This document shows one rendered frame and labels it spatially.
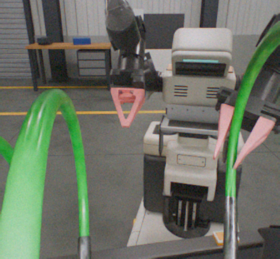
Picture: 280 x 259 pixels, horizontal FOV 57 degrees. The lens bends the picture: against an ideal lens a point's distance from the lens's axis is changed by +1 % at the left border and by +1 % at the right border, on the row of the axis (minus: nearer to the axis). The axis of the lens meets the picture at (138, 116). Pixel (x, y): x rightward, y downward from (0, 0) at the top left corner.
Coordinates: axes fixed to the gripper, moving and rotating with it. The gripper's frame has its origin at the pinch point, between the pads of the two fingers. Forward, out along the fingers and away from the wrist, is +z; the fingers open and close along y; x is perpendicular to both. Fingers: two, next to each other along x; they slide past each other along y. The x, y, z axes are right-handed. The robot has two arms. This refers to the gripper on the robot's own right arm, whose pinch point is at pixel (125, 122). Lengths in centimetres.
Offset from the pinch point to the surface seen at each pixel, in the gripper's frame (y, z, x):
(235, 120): 11.8, 4.1, 17.3
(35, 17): -382, -415, -285
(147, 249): -17.8, 22.6, 4.5
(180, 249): -18.4, 22.1, 11.9
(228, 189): 7.3, 12.9, 16.7
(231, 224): 8.3, 17.6, 16.4
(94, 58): -359, -284, -125
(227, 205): 7.8, 15.1, 16.3
